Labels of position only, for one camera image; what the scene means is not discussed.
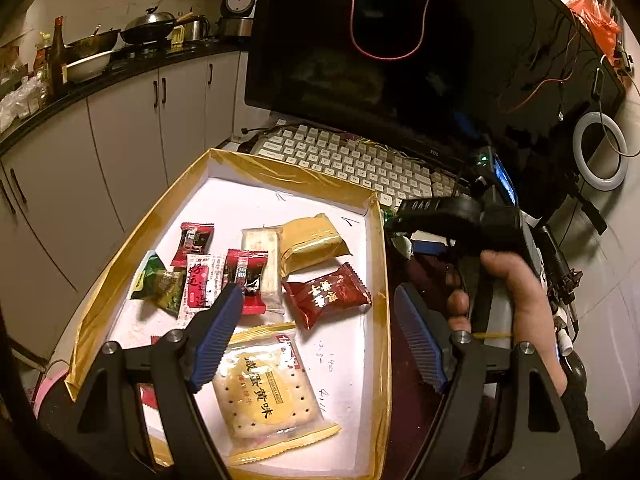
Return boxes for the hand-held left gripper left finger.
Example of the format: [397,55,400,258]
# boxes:
[75,284,245,480]

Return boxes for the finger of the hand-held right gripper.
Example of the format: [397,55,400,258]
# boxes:
[400,240,453,259]

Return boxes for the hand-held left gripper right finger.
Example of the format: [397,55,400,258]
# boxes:
[394,284,583,480]

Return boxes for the red white script sachet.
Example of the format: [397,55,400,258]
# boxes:
[177,254,227,322]

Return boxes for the red black candy packet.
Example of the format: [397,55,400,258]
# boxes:
[171,222,215,269]
[224,249,270,315]

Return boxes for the large round cracker packet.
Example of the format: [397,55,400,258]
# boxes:
[212,322,342,466]

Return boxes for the gold cardboard tray box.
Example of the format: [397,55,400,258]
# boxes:
[65,147,394,480]

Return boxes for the long white cracker packet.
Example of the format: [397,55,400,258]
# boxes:
[241,225,285,312]

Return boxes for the dark red snack packet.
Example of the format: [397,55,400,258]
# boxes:
[282,262,373,331]

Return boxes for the gold foil snack packet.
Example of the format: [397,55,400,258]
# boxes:
[277,213,351,278]

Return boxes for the person's right forearm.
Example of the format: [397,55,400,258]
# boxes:
[552,370,609,476]

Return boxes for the person's right hand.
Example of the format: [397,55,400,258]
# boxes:
[447,250,569,396]

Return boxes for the white grey keyboard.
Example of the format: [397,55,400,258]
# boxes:
[250,122,472,211]

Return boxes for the black computer monitor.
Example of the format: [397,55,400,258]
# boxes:
[245,0,627,211]

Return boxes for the pink round object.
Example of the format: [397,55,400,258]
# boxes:
[32,365,72,412]

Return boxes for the orange plastic bag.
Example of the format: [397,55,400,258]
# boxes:
[567,0,624,57]

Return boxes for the kitchen base cabinet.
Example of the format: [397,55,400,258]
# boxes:
[0,50,251,361]

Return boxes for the black kitchen countertop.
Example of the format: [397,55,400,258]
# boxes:
[0,40,249,156]

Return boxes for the white bowl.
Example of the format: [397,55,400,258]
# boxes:
[65,50,114,84]

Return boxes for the rice cooker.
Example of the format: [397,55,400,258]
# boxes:
[217,0,259,39]

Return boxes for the clear plastic bags pile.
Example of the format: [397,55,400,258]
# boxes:
[0,72,51,132]

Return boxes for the steel kettle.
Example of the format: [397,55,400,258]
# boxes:
[182,14,211,42]

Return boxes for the black wok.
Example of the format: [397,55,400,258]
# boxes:
[120,7,179,46]

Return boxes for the dark sauce bottle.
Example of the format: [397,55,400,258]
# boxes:
[49,16,69,99]

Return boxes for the dark frying pan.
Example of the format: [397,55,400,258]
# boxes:
[65,27,122,59]

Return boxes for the white ring light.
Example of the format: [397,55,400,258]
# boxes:
[572,112,629,191]

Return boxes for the orange wire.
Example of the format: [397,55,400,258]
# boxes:
[497,57,577,114]

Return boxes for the pink cable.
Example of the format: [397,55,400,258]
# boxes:
[320,0,452,62]

